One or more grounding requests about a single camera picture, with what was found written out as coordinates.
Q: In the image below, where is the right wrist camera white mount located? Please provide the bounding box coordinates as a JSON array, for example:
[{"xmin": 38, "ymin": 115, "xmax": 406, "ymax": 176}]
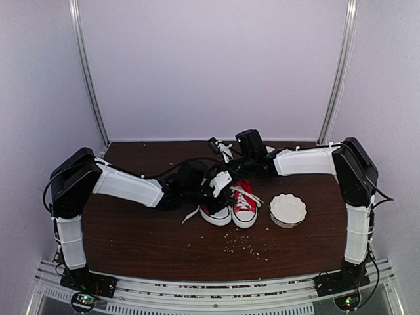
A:
[{"xmin": 207, "ymin": 137, "xmax": 234, "ymax": 163}]

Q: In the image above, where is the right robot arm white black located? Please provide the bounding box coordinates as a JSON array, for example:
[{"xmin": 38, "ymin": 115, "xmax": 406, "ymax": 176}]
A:
[{"xmin": 226, "ymin": 129, "xmax": 393, "ymax": 290}]

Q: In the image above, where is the aluminium front rail frame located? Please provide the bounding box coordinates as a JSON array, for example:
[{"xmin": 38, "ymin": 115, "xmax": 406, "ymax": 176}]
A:
[{"xmin": 28, "ymin": 259, "xmax": 404, "ymax": 315}]

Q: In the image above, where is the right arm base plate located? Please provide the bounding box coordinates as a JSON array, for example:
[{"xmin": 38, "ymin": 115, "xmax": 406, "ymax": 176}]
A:
[{"xmin": 313, "ymin": 271, "xmax": 371, "ymax": 297}]

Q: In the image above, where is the left aluminium corner post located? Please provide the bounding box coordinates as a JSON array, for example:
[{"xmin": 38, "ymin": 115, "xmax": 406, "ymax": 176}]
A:
[{"xmin": 68, "ymin": 0, "xmax": 110, "ymax": 146}]

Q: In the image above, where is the right aluminium corner post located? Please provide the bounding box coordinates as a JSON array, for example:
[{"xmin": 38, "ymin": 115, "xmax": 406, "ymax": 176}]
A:
[{"xmin": 316, "ymin": 0, "xmax": 359, "ymax": 144}]

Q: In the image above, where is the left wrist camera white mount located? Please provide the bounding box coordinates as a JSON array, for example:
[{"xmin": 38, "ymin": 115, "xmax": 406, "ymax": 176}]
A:
[{"xmin": 209, "ymin": 170, "xmax": 233, "ymax": 198}]

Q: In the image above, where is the white scalloped ceramic bowl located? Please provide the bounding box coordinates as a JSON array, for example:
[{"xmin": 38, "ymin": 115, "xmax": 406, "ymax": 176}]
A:
[{"xmin": 269, "ymin": 194, "xmax": 308, "ymax": 228}]

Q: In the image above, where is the aluminium corner post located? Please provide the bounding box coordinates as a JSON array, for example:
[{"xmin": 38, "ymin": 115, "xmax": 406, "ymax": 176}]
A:
[
  {"xmin": 68, "ymin": 0, "xmax": 110, "ymax": 146},
  {"xmin": 316, "ymin": 0, "xmax": 359, "ymax": 144}
]

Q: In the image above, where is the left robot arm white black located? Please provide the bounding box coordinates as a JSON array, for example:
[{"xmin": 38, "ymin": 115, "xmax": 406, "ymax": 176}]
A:
[{"xmin": 44, "ymin": 147, "xmax": 235, "ymax": 291}]

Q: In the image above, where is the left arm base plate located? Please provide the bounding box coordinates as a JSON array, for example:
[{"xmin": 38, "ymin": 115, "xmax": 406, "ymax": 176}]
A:
[{"xmin": 60, "ymin": 273, "xmax": 117, "ymax": 298}]

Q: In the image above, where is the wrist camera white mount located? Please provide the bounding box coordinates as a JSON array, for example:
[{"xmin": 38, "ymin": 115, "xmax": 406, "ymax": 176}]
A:
[
  {"xmin": 207, "ymin": 137, "xmax": 234, "ymax": 163},
  {"xmin": 209, "ymin": 170, "xmax": 233, "ymax": 198}
]

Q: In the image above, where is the red canvas sneaker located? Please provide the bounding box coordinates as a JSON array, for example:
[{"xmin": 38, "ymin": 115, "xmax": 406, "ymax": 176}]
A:
[
  {"xmin": 182, "ymin": 206, "xmax": 232, "ymax": 226},
  {"xmin": 230, "ymin": 178, "xmax": 264, "ymax": 229}
]

